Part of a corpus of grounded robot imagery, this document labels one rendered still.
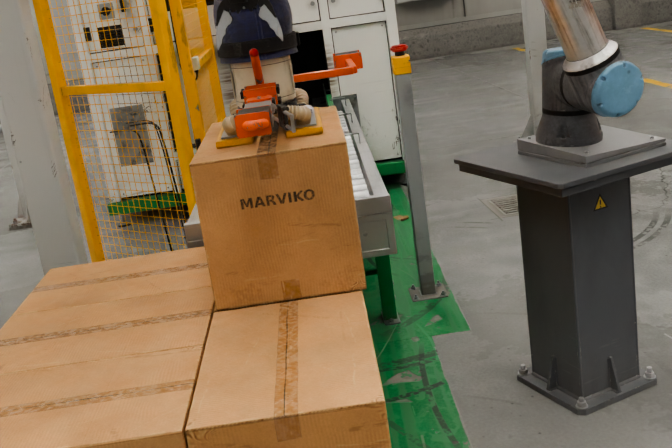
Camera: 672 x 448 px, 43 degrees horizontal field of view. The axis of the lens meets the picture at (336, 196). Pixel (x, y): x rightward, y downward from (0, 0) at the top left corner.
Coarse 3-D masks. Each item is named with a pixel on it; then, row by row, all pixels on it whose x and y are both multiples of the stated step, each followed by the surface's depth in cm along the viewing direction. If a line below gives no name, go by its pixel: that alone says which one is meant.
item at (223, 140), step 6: (222, 126) 250; (222, 132) 240; (222, 138) 229; (228, 138) 229; (234, 138) 228; (246, 138) 227; (252, 138) 228; (216, 144) 227; (222, 144) 227; (228, 144) 227; (234, 144) 228; (240, 144) 228; (246, 144) 228
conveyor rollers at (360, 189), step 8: (344, 120) 474; (344, 128) 448; (352, 144) 405; (352, 152) 387; (352, 160) 371; (352, 168) 361; (360, 168) 363; (352, 176) 344; (360, 176) 343; (360, 184) 334; (360, 192) 318; (368, 192) 318
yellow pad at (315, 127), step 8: (304, 104) 249; (288, 120) 244; (312, 120) 235; (320, 120) 237; (296, 128) 230; (304, 128) 228; (312, 128) 228; (320, 128) 228; (288, 136) 228; (296, 136) 228
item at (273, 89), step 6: (258, 84) 220; (264, 84) 219; (270, 84) 219; (276, 84) 218; (246, 90) 212; (252, 90) 212; (258, 90) 212; (264, 90) 212; (270, 90) 212; (276, 90) 213; (246, 96) 212; (252, 96) 212; (276, 96) 213; (276, 102) 213
